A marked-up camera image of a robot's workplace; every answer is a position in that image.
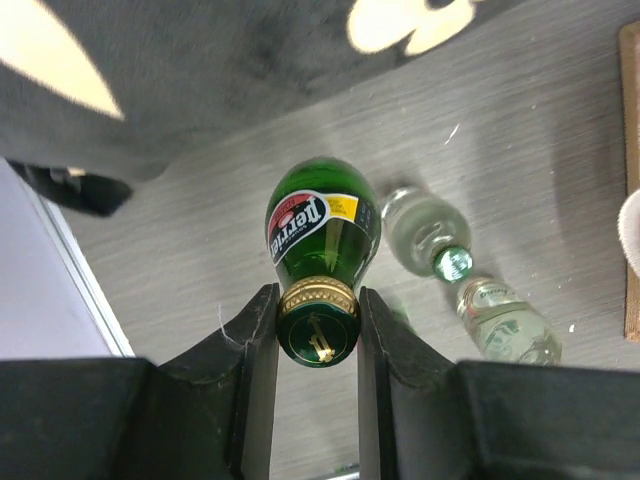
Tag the aluminium frame rail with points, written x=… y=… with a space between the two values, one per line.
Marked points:
x=52 y=305

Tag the clear Chang soda bottle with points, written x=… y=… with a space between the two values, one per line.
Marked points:
x=427 y=235

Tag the black plush flower pillow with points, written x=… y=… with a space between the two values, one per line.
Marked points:
x=100 y=96

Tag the green Perrier bottle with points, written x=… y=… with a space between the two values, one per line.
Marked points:
x=322 y=230

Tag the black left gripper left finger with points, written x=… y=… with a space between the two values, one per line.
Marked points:
x=206 y=414

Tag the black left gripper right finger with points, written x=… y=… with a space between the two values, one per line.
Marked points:
x=421 y=416

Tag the brown canvas tote bag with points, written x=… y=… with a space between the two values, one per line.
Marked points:
x=628 y=218

